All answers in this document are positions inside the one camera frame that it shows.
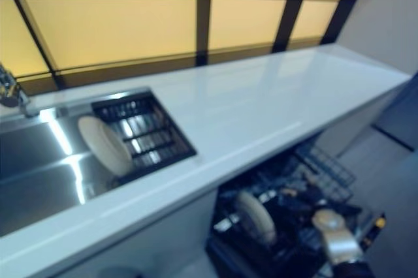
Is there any cream ceramic plate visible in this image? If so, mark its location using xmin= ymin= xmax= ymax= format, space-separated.
xmin=234 ymin=191 xmax=277 ymax=245
xmin=77 ymin=115 xmax=135 ymax=178

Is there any narrow white cabinet door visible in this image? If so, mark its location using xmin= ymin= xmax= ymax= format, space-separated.
xmin=57 ymin=189 xmax=217 ymax=278

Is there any chrome gooseneck kitchen faucet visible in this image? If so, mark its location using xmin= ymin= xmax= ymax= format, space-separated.
xmin=0 ymin=62 xmax=40 ymax=119

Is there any dark blue partition panel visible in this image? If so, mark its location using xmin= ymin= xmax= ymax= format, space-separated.
xmin=371 ymin=71 xmax=418 ymax=152

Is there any right robot hand black glove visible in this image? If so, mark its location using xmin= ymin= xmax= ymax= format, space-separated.
xmin=277 ymin=187 xmax=362 ymax=224

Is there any open built-in dishwasher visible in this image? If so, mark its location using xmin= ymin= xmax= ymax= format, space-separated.
xmin=204 ymin=140 xmax=389 ymax=278

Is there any dark wire lower dishwasher rack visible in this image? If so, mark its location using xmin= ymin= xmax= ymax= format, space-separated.
xmin=210 ymin=166 xmax=376 ymax=278

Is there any stainless steel sink basin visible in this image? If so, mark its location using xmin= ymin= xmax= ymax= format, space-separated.
xmin=0 ymin=86 xmax=199 ymax=237

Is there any dark wire dishwasher rack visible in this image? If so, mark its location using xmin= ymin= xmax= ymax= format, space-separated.
xmin=210 ymin=166 xmax=376 ymax=278
xmin=293 ymin=145 xmax=357 ymax=201

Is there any dark wire upper dishwasher rack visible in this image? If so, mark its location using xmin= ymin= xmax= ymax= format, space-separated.
xmin=293 ymin=145 xmax=357 ymax=201

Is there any black dish drying rack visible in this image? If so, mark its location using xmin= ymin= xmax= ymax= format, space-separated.
xmin=91 ymin=89 xmax=199 ymax=183

